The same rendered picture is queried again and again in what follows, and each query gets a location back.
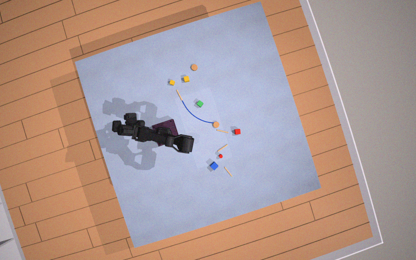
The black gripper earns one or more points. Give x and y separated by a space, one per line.
117 122

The blue block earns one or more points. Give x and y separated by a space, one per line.
214 166

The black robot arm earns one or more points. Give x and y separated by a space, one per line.
161 135

